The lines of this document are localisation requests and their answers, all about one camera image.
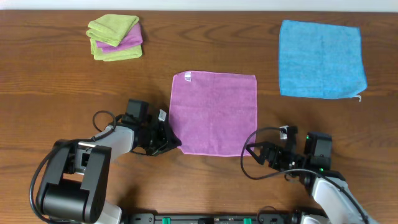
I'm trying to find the purple microfiber cloth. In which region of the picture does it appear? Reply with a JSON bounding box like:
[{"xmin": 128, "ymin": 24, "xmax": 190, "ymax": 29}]
[{"xmin": 169, "ymin": 71, "xmax": 257, "ymax": 157}]

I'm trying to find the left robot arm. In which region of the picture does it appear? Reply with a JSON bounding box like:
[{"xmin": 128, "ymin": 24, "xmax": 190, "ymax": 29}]
[{"xmin": 29, "ymin": 110, "xmax": 181, "ymax": 224}]

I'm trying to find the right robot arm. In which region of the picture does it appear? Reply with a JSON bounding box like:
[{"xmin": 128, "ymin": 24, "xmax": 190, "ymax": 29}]
[{"xmin": 240, "ymin": 126, "xmax": 376, "ymax": 223}]

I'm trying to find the bottom folded green cloth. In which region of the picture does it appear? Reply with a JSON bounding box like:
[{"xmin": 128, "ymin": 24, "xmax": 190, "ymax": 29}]
[{"xmin": 90, "ymin": 39, "xmax": 142, "ymax": 62}]

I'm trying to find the folded green cloth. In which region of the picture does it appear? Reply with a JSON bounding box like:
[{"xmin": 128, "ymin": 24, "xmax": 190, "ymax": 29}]
[
  {"xmin": 86, "ymin": 14, "xmax": 139, "ymax": 47},
  {"xmin": 90, "ymin": 39, "xmax": 142, "ymax": 62}
]

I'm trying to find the blue microfiber cloth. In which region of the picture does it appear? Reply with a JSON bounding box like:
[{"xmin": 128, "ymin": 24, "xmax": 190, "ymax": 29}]
[{"xmin": 279, "ymin": 20, "xmax": 368, "ymax": 100}]

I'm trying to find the top folded green cloth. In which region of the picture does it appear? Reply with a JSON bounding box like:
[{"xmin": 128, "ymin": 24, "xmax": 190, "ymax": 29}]
[{"xmin": 86, "ymin": 14, "xmax": 139, "ymax": 47}]

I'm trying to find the left black cable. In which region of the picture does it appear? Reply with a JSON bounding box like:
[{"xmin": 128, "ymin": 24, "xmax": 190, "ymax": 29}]
[{"xmin": 29, "ymin": 110, "xmax": 125, "ymax": 224}]

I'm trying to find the black cable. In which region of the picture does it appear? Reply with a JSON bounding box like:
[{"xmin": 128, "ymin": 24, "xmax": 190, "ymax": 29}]
[
  {"xmin": 29, "ymin": 110, "xmax": 125, "ymax": 224},
  {"xmin": 240, "ymin": 126, "xmax": 371, "ymax": 224}
]

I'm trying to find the right black cable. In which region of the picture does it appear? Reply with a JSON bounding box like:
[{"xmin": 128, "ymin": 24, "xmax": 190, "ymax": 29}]
[{"xmin": 240, "ymin": 126, "xmax": 371, "ymax": 224}]

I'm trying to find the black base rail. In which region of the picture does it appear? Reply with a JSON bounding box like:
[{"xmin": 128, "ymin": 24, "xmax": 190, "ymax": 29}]
[{"xmin": 124, "ymin": 212, "xmax": 327, "ymax": 224}]

